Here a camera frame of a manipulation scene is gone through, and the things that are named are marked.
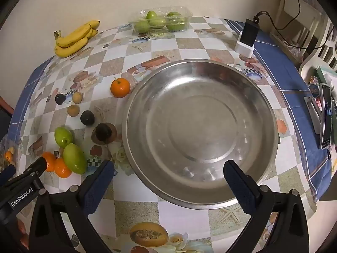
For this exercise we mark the small orange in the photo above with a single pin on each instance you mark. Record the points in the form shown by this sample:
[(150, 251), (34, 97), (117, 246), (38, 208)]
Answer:
[(9, 156)]

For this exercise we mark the grey phone stand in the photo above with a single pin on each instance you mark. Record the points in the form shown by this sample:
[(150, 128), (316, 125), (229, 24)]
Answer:
[(313, 113)]

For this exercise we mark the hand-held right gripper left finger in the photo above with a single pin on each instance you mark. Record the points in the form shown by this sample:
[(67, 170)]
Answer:
[(101, 183)]

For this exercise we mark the brown round longan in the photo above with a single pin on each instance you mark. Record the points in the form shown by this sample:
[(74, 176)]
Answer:
[(73, 110)]

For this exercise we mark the black power adapter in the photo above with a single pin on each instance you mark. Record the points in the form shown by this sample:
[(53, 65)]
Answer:
[(248, 33)]

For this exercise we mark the white charging dock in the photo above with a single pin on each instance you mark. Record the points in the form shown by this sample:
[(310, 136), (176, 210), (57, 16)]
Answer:
[(243, 51)]

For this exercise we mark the checkered printed tablecloth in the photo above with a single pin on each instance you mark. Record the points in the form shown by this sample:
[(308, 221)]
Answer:
[(184, 47)]

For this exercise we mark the large steel bowl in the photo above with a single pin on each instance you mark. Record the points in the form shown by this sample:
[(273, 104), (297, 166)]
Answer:
[(200, 126)]

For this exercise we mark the white cluttered shelf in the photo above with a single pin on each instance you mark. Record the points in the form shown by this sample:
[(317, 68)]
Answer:
[(287, 5)]

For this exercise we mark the pale green box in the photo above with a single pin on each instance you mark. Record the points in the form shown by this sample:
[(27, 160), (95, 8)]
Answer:
[(325, 72)]

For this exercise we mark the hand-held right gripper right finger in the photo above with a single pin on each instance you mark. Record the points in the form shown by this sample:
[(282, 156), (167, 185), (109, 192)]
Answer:
[(238, 183)]

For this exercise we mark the dark plum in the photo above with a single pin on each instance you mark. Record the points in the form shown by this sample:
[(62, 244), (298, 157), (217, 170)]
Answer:
[(87, 117), (103, 132)]

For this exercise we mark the small black plum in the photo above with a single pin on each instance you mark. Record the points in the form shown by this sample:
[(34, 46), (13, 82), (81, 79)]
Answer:
[(60, 99)]

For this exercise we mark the pile of green jujubes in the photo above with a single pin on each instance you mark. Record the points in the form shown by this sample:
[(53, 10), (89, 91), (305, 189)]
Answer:
[(151, 15)]

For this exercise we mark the pale round longan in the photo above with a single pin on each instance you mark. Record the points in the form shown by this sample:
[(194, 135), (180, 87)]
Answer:
[(77, 97)]

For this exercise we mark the orange with stem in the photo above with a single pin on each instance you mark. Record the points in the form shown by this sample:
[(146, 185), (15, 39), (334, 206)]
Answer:
[(120, 88)]

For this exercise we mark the clear plastic tray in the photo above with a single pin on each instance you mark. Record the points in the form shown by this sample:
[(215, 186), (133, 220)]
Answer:
[(5, 143)]

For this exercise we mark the black smartphone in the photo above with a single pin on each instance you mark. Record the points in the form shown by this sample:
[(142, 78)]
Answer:
[(326, 116)]

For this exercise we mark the colourful round tin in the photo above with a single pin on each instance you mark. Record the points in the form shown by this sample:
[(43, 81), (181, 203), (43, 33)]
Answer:
[(313, 83)]

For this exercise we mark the yellow banana bunch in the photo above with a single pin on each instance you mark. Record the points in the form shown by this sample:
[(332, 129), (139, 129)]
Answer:
[(73, 39)]

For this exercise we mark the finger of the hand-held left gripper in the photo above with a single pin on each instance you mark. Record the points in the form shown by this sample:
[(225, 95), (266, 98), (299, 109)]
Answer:
[(36, 165), (6, 173)]

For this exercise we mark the clear plastic clamshell box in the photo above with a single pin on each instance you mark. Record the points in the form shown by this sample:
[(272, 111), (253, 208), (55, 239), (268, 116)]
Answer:
[(185, 11)]

